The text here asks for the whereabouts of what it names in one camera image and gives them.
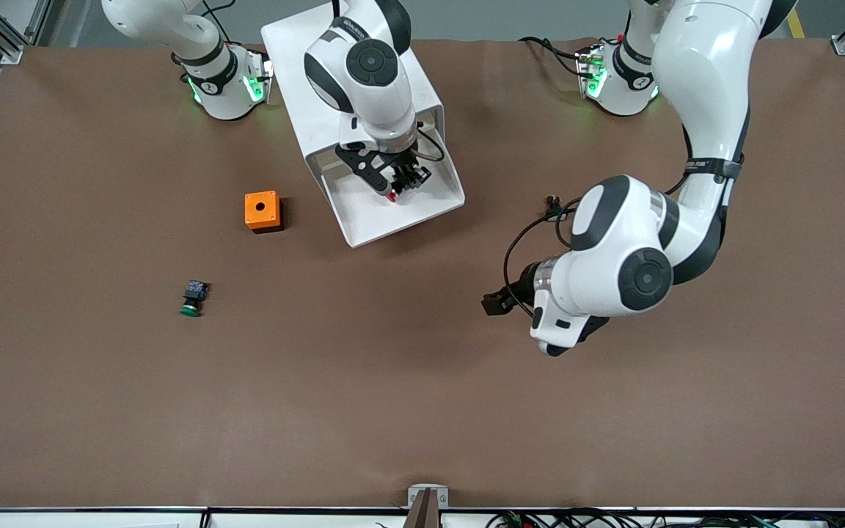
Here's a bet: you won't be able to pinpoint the white drawer cabinet shell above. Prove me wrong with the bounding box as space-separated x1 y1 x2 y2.
261 0 447 193

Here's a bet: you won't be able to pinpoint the green mushroom push button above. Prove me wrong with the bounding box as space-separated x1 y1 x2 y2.
179 280 209 318

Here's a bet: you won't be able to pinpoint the orange box with hole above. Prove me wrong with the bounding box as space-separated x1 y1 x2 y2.
244 191 285 234

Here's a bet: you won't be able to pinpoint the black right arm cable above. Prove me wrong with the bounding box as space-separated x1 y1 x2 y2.
415 126 447 162

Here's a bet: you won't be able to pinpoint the black base power cable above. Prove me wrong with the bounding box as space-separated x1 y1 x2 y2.
519 35 585 74

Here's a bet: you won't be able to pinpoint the grey bracket with brown post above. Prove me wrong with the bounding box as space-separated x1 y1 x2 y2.
408 484 450 528

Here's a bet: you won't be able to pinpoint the tangled black cables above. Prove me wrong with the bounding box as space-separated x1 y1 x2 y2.
485 510 845 528

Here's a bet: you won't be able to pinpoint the white table edge rail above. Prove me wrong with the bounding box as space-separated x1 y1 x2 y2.
0 508 845 528

